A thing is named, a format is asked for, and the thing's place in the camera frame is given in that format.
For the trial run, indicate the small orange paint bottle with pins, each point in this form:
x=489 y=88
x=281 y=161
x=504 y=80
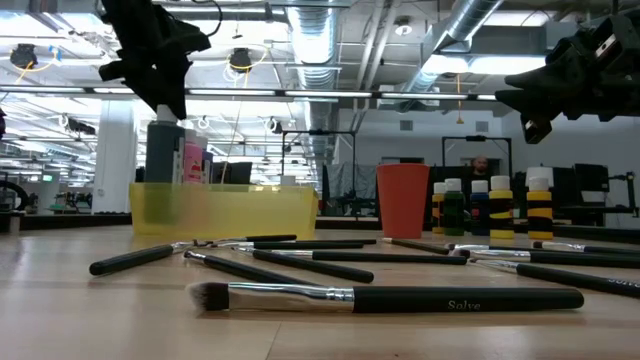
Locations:
x=438 y=210

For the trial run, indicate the long ceiling light strip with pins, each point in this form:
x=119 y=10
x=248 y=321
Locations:
x=325 y=93

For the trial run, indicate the small yellow paint bottle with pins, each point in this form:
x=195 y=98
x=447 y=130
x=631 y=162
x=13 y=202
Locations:
x=501 y=200
x=540 y=200

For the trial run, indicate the small blue paint bottle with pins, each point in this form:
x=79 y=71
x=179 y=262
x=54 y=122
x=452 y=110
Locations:
x=480 y=212

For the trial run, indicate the red-orange plastic cup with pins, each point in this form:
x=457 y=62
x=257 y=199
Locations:
x=402 y=200

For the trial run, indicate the slanted silver ceiling duct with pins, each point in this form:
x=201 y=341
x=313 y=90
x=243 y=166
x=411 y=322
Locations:
x=465 y=20

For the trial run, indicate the small green paint bottle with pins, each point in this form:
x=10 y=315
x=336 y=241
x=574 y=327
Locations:
x=454 y=210

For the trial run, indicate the large purple paint bottle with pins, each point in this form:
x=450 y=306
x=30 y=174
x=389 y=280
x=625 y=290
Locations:
x=207 y=167

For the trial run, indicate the large dark teal paint bottle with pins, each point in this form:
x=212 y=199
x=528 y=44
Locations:
x=162 y=150

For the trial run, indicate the person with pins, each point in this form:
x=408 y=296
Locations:
x=481 y=167

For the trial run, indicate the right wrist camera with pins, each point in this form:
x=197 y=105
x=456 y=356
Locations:
x=536 y=130

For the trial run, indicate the black rig frame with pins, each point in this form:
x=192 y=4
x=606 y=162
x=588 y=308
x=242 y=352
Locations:
x=320 y=132
x=475 y=138

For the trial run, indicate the straight silver ceiling duct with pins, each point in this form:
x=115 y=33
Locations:
x=315 y=40

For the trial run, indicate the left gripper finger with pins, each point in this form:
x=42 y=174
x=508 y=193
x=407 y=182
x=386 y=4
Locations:
x=170 y=95

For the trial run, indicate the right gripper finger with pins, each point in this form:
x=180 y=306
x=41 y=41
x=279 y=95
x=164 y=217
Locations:
x=545 y=77
x=535 y=102

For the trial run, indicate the gray cloth cover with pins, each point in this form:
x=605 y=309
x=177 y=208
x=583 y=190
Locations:
x=350 y=180

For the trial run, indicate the white building column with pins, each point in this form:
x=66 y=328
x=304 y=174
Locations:
x=115 y=165

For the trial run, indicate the yellow translucent plastic bin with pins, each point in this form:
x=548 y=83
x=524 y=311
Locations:
x=240 y=212

